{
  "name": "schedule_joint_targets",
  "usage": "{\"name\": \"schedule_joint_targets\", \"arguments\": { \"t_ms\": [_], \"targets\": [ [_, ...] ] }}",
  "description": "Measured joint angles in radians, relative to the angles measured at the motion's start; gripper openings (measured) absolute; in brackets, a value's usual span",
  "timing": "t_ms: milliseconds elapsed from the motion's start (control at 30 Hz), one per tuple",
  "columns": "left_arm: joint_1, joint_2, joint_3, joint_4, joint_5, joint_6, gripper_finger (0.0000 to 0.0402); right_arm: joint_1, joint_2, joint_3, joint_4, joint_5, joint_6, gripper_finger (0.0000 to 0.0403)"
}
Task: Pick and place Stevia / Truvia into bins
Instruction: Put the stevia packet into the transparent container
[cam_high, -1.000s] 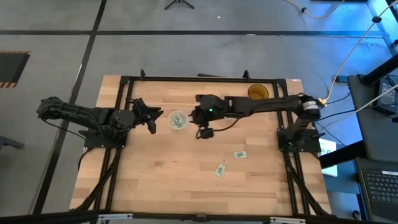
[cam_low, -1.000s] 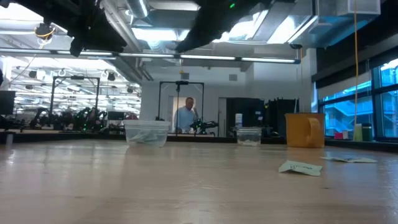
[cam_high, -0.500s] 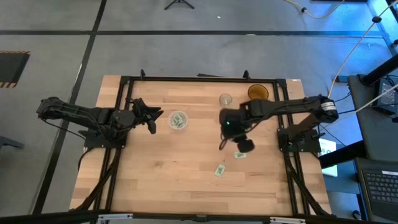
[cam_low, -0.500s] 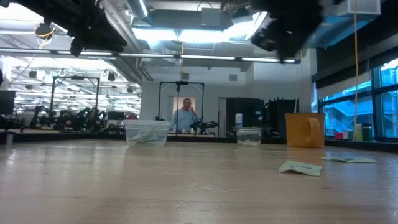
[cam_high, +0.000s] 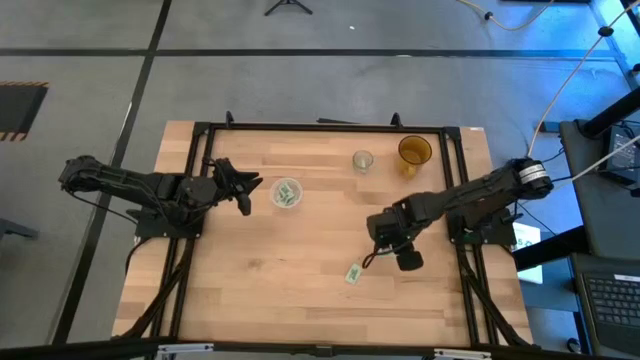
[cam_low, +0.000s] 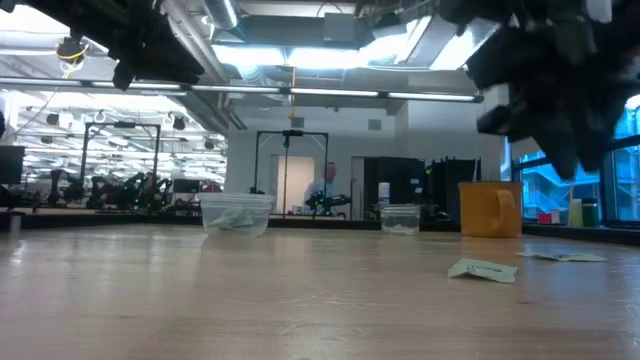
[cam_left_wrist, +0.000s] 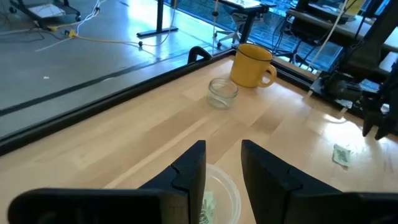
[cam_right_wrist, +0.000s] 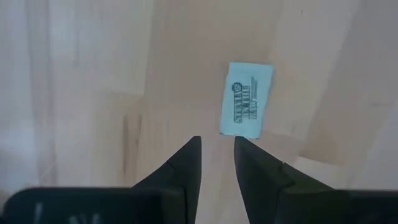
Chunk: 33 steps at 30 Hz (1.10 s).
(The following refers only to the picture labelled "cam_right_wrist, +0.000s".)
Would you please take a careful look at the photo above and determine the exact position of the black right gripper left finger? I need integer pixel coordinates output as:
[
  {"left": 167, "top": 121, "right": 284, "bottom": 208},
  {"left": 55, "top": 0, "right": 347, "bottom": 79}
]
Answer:
[{"left": 131, "top": 135, "right": 203, "bottom": 224}]

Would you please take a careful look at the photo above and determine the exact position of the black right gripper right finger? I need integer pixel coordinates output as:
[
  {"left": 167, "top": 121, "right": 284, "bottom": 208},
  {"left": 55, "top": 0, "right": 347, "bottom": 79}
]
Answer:
[{"left": 233, "top": 136, "right": 334, "bottom": 224}]

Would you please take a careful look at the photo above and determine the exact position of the green stevia packet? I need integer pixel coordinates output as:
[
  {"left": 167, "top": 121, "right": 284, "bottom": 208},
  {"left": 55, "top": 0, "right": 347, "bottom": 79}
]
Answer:
[{"left": 219, "top": 62, "right": 275, "bottom": 139}]

